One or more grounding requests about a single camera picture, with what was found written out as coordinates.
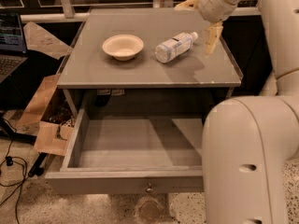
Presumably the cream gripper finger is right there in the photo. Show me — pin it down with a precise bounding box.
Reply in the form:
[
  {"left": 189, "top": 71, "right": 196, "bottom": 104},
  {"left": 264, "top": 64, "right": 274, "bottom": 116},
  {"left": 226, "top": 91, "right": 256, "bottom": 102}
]
[
  {"left": 205, "top": 21, "right": 223, "bottom": 55},
  {"left": 175, "top": 0, "right": 199, "bottom": 10}
]

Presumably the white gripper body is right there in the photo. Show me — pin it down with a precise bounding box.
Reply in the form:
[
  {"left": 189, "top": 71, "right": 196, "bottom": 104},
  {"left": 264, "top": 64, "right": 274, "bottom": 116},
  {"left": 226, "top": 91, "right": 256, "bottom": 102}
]
[{"left": 198, "top": 0, "right": 236, "bottom": 22}]

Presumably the clear plastic water bottle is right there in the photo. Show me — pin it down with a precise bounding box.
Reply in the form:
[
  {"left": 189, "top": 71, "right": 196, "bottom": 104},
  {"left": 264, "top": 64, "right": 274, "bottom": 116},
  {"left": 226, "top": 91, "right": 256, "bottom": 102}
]
[{"left": 155, "top": 32, "right": 198, "bottom": 63}]

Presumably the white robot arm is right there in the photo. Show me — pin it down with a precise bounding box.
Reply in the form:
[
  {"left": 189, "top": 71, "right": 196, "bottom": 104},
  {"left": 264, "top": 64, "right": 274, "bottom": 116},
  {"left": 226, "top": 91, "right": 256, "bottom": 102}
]
[{"left": 180, "top": 0, "right": 299, "bottom": 224}]

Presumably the open grey top drawer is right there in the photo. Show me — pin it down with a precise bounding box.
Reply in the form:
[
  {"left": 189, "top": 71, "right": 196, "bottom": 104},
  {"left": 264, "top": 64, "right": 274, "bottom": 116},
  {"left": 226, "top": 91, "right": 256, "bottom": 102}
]
[{"left": 46, "top": 89, "right": 212, "bottom": 194}]

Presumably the small metal drawer knob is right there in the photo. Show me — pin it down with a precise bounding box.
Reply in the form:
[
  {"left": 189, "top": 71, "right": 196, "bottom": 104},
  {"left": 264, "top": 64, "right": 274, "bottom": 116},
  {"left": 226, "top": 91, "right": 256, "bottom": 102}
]
[{"left": 146, "top": 183, "right": 154, "bottom": 193}]

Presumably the white paper bowl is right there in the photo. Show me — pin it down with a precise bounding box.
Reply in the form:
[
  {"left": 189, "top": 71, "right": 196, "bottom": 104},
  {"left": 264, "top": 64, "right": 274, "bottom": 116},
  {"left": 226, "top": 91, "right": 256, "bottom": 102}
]
[{"left": 102, "top": 35, "right": 144, "bottom": 61}]

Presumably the grey wooden cabinet table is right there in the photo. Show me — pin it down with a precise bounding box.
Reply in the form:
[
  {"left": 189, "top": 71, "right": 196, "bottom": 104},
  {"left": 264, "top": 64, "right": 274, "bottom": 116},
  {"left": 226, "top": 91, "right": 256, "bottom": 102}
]
[{"left": 57, "top": 8, "right": 242, "bottom": 105}]

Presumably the white metal railing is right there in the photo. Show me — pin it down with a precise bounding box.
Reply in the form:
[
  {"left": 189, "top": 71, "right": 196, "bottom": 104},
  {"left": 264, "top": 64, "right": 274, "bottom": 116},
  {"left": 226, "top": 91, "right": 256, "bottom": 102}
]
[{"left": 0, "top": 0, "right": 263, "bottom": 25}]

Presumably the open brown cardboard box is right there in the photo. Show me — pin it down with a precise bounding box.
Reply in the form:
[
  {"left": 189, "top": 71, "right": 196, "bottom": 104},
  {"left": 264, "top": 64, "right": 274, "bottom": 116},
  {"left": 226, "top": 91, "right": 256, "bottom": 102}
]
[{"left": 18, "top": 21, "right": 73, "bottom": 156}]

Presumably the open black laptop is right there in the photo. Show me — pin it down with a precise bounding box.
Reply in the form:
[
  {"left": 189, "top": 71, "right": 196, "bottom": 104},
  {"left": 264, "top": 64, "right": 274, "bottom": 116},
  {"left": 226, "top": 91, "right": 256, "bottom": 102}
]
[{"left": 0, "top": 11, "right": 28, "bottom": 83}]

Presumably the black stand base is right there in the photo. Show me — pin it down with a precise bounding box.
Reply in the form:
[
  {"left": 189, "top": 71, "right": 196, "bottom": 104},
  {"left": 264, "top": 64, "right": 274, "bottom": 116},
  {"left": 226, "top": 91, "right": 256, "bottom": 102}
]
[{"left": 0, "top": 112, "right": 49, "bottom": 178}]

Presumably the black cable on floor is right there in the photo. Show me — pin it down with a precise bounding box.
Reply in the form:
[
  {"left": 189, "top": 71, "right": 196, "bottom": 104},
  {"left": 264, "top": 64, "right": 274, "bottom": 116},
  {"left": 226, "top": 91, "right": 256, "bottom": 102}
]
[{"left": 0, "top": 115, "right": 30, "bottom": 224}]

